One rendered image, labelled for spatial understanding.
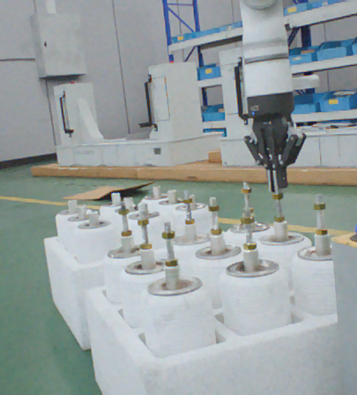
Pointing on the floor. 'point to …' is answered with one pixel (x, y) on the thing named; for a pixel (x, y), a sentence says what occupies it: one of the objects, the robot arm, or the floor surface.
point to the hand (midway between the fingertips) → (277, 180)
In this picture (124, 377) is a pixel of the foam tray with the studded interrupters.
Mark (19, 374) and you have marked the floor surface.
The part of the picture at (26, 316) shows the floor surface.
